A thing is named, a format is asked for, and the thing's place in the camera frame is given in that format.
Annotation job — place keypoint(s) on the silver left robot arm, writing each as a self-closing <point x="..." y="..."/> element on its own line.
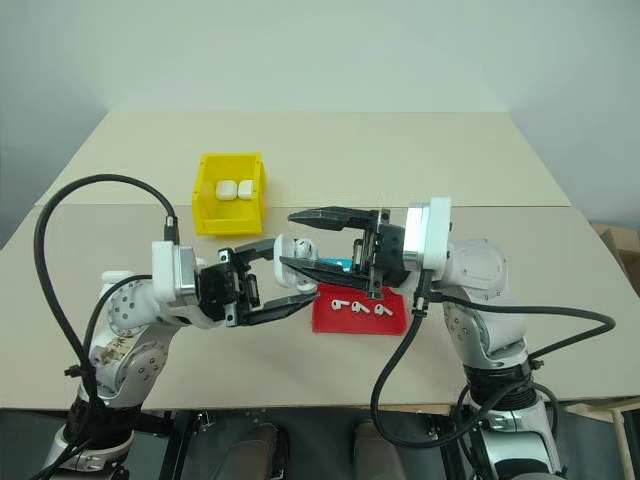
<point x="127" y="345"/>

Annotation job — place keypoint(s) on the light wooden frame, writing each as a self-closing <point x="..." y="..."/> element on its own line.
<point x="620" y="440"/>

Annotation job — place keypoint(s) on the red plastic tray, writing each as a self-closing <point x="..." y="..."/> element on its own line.
<point x="360" y="322"/>

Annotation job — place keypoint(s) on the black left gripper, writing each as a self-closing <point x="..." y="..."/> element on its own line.
<point x="220" y="290"/>

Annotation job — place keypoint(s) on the brown cardboard box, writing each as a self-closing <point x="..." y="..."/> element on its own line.
<point x="625" y="255"/>

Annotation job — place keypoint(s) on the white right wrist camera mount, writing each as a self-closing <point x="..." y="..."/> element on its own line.
<point x="437" y="235"/>

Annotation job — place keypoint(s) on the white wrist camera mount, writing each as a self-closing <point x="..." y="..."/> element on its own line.
<point x="162" y="272"/>
<point x="437" y="235"/>

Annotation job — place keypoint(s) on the white earbud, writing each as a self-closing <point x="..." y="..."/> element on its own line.
<point x="359" y="306"/>
<point x="302" y="247"/>
<point x="382" y="310"/>
<point x="336" y="303"/>

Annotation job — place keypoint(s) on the blue plastic tray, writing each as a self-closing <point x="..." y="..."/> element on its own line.
<point x="336" y="262"/>

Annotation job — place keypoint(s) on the dark rounded shape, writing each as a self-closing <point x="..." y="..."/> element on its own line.
<point x="252" y="452"/>

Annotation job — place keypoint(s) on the white closed earbud case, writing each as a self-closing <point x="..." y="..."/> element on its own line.
<point x="225" y="189"/>
<point x="245" y="189"/>

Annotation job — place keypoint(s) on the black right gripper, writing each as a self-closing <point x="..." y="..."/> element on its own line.
<point x="390" y="255"/>

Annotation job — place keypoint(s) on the yellow plastic bin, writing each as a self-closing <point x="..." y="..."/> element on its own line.
<point x="227" y="222"/>

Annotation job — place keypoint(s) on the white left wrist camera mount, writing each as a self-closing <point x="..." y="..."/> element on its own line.
<point x="162" y="272"/>

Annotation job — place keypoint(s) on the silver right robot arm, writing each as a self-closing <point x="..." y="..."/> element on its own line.
<point x="485" y="310"/>

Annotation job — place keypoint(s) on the white earbud case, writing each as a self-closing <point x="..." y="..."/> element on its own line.
<point x="225" y="189"/>
<point x="245" y="189"/>
<point x="284" y="250"/>

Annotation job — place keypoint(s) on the black metal table frame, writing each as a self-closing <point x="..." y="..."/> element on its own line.
<point x="176" y="440"/>

